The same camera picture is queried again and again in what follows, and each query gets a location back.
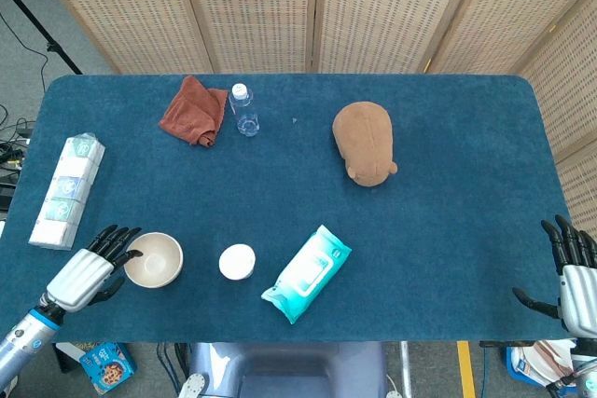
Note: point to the silver metal pole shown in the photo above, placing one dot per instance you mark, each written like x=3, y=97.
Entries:
x=406, y=370

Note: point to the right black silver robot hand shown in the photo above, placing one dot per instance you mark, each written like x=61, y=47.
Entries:
x=580, y=291

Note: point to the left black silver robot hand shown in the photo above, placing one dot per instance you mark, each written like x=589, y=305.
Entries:
x=79, y=279

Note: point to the black tripod stand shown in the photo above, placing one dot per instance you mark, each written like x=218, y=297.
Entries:
x=42, y=34

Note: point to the brown plush toy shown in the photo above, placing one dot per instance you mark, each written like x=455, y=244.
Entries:
x=366, y=141

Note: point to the teal wet wipes pack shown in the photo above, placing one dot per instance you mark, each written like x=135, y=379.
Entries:
x=308, y=274

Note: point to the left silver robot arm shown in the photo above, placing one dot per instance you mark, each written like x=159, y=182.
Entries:
x=23, y=335

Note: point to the white robot base foot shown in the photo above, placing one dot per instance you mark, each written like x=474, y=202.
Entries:
x=193, y=386

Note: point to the rust brown towel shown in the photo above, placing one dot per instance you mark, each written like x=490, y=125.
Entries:
x=191, y=113

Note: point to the clear plastic water bottle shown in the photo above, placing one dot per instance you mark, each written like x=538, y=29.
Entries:
x=244, y=111

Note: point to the wrapped tissue packs bundle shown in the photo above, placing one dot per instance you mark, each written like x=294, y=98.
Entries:
x=67, y=188

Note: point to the stack of papers and packs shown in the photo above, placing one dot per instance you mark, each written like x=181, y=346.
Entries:
x=536, y=363

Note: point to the white round lidded cup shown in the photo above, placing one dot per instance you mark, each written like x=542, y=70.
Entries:
x=236, y=261

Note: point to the blue cookie box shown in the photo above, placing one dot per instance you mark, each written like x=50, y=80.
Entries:
x=107, y=367

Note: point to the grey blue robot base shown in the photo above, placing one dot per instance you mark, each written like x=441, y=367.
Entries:
x=289, y=370

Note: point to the blue table carpet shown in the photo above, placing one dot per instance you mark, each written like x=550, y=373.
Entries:
x=420, y=239

